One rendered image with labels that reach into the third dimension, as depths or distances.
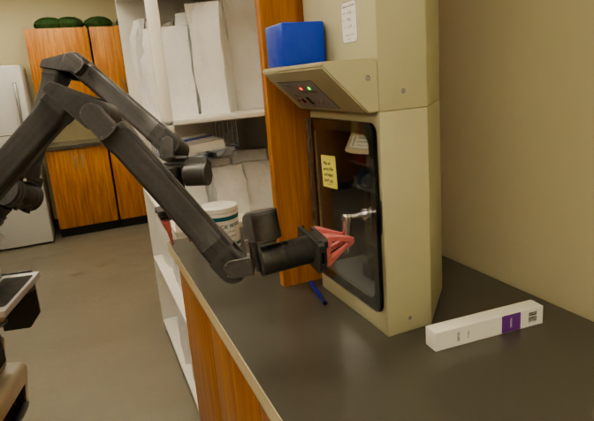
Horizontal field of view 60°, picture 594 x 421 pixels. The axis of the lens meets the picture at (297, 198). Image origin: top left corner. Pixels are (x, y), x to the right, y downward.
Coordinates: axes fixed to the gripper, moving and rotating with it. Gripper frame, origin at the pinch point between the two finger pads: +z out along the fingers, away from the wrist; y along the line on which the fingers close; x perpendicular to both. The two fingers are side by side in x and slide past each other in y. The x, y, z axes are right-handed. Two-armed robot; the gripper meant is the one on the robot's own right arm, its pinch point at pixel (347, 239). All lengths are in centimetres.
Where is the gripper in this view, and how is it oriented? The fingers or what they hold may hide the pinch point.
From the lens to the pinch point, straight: 108.1
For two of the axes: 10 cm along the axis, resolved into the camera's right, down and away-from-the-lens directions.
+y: -4.0, -3.2, 8.6
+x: 0.6, 9.3, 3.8
